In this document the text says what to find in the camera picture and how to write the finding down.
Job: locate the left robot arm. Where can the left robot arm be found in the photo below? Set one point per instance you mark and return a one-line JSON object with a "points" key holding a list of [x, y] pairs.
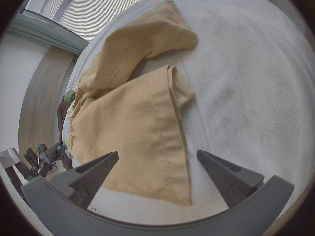
{"points": [[11, 157]]}

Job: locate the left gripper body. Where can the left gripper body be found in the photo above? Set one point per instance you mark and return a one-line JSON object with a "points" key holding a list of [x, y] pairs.
{"points": [[51, 157]]}

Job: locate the grey-green curtain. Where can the grey-green curtain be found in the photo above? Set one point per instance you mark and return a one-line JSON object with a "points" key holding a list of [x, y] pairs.
{"points": [[54, 33]]}

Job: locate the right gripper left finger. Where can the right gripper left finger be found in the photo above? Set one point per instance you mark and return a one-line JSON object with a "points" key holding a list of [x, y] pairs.
{"points": [[96, 173]]}

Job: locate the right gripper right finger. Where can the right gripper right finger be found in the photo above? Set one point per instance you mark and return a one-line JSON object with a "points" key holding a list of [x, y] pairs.
{"points": [[221, 181]]}

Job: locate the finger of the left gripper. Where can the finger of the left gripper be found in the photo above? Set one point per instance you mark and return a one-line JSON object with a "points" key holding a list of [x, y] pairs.
{"points": [[55, 150], [62, 151]]}

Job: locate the window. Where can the window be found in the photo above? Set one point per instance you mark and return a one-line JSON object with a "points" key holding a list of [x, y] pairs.
{"points": [[86, 6]]}

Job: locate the brown garment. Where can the brown garment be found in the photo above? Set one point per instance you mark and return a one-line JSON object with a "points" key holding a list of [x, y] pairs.
{"points": [[61, 114]]}

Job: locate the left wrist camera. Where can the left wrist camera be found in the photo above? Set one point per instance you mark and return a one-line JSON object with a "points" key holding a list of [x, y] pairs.
{"points": [[41, 149]]}

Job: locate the bed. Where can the bed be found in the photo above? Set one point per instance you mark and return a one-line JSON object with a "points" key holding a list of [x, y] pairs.
{"points": [[246, 95]]}

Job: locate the green garment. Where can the green garment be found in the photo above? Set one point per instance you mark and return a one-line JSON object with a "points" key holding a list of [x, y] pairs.
{"points": [[69, 96]]}

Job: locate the tan shorts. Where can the tan shorts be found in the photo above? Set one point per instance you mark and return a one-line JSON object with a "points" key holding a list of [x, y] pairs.
{"points": [[137, 122]]}

